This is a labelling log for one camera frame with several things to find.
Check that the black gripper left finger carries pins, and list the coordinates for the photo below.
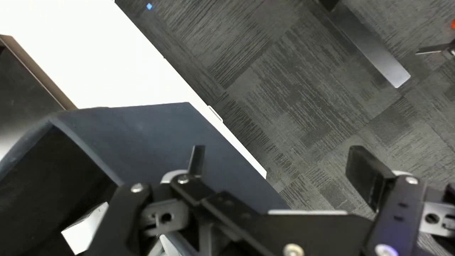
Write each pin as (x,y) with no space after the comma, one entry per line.
(196,162)

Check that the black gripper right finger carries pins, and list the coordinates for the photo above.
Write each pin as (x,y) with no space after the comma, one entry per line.
(370,176)

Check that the black fabric basket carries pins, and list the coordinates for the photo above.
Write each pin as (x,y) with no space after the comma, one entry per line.
(156,137)

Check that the white counter cabinet wooden top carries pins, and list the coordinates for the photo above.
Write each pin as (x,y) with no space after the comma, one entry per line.
(94,58)

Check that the black chair leg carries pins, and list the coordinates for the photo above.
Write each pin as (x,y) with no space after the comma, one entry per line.
(438,49)

